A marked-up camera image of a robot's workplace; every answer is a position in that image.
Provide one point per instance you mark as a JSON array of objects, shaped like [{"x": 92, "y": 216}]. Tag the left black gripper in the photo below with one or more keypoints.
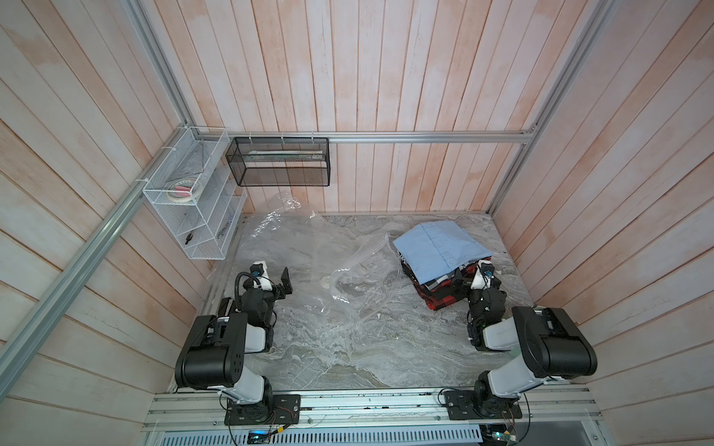
[{"x": 277, "y": 288}]

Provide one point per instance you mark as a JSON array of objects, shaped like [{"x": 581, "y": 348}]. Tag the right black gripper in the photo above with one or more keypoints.
[{"x": 465, "y": 288}]

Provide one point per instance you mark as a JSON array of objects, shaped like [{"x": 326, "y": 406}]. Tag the red black plaid shirt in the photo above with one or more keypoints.
[{"x": 442, "y": 292}]

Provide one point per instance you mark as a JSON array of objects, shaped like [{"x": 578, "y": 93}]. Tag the clear plastic vacuum bag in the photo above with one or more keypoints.
[{"x": 346, "y": 286}]

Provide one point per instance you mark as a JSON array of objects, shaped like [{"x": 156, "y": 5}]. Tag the light blue shirt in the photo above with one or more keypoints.
[{"x": 434, "y": 249}]

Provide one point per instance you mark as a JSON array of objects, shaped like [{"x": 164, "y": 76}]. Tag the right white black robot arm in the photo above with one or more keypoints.
[{"x": 550, "y": 346}]

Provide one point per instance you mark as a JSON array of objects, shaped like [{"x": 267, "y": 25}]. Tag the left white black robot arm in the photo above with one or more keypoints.
[{"x": 214, "y": 353}]

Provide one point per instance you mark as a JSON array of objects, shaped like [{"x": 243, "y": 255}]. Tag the tape roll on shelf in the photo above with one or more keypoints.
[{"x": 185, "y": 191}]

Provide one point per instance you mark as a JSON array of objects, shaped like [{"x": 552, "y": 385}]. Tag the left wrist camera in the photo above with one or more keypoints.
[{"x": 259, "y": 270}]

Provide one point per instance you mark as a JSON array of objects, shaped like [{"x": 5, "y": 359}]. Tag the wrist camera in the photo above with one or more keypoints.
[
  {"x": 259, "y": 270},
  {"x": 486, "y": 269}
]

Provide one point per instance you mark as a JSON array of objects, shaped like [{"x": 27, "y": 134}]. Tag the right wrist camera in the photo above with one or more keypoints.
[{"x": 486, "y": 269}]

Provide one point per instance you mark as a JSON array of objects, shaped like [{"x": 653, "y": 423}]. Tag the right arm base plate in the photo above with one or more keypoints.
[{"x": 472, "y": 405}]

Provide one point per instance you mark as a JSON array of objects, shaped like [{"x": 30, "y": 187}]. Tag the black wire mesh basket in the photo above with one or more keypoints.
[{"x": 280, "y": 161}]

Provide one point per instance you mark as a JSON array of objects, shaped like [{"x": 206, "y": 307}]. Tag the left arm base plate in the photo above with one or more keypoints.
[{"x": 281, "y": 409}]

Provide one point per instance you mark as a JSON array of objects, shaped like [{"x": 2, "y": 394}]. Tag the white wire mesh shelf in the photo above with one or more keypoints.
[{"x": 205, "y": 227}]

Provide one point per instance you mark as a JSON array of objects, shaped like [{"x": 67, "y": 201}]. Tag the aluminium front rail frame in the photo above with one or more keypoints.
[{"x": 190, "y": 411}]

